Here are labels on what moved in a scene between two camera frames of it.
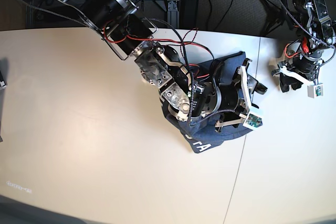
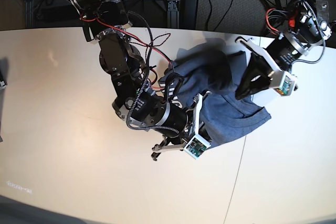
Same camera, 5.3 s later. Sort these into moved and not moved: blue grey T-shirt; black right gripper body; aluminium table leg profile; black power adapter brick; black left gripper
Moved: blue grey T-shirt; black left gripper; black right gripper body
Not moved: black power adapter brick; aluminium table leg profile
